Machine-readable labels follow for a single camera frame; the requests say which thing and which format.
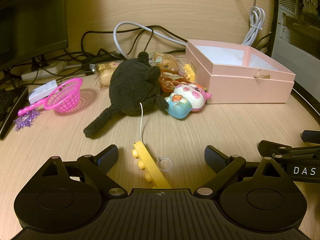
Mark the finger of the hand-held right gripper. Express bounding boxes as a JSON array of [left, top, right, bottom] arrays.
[[258, 140, 320, 157], [301, 130, 320, 143]]

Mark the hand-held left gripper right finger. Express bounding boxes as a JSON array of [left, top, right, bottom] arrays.
[[196, 145, 290, 198]]

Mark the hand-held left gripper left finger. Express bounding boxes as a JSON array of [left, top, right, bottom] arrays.
[[40, 144, 128, 198]]

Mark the long yellow building block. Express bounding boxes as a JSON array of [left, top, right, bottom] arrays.
[[131, 141, 172, 189]]

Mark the pink pig toy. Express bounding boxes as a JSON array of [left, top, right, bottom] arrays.
[[164, 83, 213, 120]]

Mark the pink cardboard box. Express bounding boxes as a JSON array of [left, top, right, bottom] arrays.
[[185, 39, 296, 104]]

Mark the black plush cat toy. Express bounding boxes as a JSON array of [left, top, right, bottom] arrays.
[[84, 51, 169, 139]]

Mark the pink plastic basket scoop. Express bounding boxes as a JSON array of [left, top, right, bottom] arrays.
[[17, 78, 84, 116]]

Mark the clear bread packet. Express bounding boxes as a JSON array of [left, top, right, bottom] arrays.
[[94, 60, 125, 89]]

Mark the small yellow building block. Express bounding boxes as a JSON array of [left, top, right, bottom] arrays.
[[183, 63, 196, 82]]

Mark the red snack packet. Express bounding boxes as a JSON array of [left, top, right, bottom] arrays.
[[159, 71, 190, 92]]

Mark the small white box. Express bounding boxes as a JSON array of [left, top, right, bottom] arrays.
[[28, 79, 59, 105]]

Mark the beige pastry packet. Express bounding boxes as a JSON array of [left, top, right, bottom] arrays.
[[149, 52, 179, 71]]

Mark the pile of purple beads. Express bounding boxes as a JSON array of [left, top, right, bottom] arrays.
[[13, 108, 42, 132]]

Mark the black power adapter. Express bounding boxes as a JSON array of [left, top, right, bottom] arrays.
[[85, 50, 124, 68]]

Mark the computer case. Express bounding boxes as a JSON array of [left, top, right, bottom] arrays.
[[271, 0, 320, 67]]

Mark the white power strip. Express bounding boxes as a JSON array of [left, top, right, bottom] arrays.
[[21, 61, 68, 82]]

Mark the black keyboard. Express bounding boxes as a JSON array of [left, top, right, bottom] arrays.
[[0, 86, 29, 141]]

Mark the black monitor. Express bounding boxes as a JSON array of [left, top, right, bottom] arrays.
[[0, 0, 69, 72]]

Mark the white string with clear ring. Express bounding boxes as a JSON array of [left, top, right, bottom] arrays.
[[139, 102, 173, 173]]

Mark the black cable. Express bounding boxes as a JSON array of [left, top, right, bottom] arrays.
[[0, 49, 96, 86], [81, 25, 187, 56]]

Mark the grey cable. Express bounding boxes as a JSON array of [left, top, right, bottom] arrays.
[[113, 21, 188, 61]]

